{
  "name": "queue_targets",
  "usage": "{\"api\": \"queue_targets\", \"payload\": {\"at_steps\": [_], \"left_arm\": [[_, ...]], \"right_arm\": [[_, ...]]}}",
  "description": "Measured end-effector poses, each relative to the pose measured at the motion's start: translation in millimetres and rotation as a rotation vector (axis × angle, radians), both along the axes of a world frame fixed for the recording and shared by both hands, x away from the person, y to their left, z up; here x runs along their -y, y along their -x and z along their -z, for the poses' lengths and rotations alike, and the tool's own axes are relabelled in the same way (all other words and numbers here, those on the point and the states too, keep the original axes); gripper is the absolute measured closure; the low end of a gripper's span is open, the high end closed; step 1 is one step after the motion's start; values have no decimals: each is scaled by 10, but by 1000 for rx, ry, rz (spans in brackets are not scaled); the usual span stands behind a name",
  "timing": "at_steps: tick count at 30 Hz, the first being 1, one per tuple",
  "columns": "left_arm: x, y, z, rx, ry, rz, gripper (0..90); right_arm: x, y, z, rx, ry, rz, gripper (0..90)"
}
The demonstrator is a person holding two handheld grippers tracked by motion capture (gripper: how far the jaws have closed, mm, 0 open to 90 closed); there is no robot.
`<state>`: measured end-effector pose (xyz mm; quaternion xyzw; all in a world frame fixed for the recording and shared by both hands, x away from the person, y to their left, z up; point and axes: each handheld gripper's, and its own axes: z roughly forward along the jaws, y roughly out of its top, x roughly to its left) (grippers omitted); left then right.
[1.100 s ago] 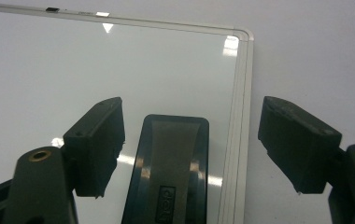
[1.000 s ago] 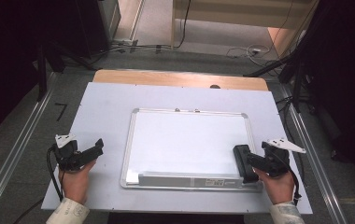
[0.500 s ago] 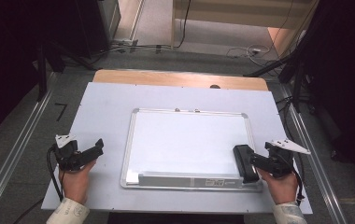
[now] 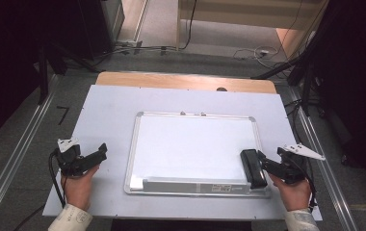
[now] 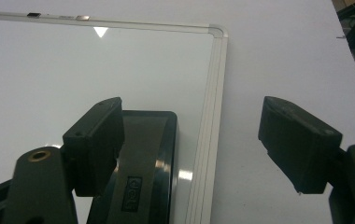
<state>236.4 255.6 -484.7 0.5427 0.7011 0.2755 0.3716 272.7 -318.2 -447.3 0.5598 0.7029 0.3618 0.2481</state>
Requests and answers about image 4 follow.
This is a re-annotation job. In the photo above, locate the white whiteboard with metal frame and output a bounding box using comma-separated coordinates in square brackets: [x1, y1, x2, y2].
[123, 111, 273, 198]

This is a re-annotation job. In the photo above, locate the person's left hand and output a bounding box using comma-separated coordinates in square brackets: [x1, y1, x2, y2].
[60, 164, 101, 212]

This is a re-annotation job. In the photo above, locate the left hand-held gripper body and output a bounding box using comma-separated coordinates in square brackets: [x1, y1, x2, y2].
[55, 137, 92, 178]

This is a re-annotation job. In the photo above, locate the white table cover board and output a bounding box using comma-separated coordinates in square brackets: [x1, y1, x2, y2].
[41, 84, 324, 222]

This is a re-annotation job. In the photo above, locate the black whiteboard eraser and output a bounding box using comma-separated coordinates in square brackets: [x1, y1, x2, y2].
[239, 148, 269, 191]

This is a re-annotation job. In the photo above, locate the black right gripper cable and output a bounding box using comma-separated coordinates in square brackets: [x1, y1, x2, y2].
[305, 177, 319, 210]

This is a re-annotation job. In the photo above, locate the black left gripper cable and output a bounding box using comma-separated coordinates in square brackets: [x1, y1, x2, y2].
[48, 149, 67, 208]

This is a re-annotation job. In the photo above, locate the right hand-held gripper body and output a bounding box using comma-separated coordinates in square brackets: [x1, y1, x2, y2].
[272, 142, 327, 185]

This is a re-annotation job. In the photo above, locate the light wooden furniture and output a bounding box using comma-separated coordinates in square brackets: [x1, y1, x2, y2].
[175, 0, 330, 52]

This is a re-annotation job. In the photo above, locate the bundle of floor cables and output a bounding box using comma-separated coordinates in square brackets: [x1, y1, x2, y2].
[99, 39, 177, 61]

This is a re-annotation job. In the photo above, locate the black cabinet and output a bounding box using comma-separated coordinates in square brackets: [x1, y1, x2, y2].
[76, 0, 126, 61]

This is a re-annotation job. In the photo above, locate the person's dark clothing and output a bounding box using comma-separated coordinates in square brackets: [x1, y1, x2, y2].
[110, 218, 253, 231]

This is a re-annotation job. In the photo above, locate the black hanging cable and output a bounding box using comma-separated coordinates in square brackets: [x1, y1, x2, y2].
[178, 0, 198, 51]

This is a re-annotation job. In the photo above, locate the person's right hand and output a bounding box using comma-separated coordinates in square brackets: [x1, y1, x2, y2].
[268, 172, 312, 213]

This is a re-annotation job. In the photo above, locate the black metal stand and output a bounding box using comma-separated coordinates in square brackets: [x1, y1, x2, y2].
[250, 0, 334, 117]
[37, 42, 101, 106]

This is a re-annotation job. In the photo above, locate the white floor cable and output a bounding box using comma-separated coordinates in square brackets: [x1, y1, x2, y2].
[232, 45, 280, 63]

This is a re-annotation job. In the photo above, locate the aluminium floor rail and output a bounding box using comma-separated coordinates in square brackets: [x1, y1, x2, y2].
[288, 87, 359, 231]
[0, 74, 59, 231]

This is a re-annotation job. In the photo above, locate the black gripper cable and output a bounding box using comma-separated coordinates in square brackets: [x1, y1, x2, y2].
[48, 149, 67, 208]
[305, 177, 319, 210]

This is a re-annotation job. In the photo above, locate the wooden table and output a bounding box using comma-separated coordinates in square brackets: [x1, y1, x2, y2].
[94, 70, 278, 95]

